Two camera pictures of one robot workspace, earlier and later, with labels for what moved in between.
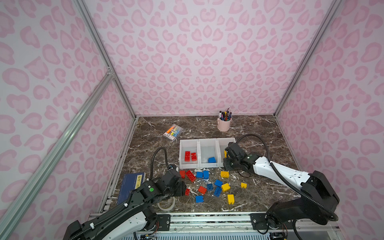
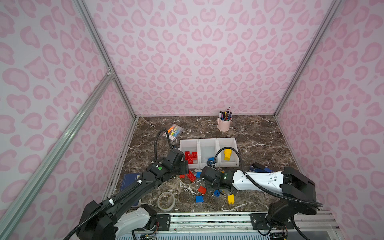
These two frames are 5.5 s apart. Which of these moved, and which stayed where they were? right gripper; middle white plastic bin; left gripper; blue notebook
Moved: left gripper; right gripper
Stayed: blue notebook; middle white plastic bin
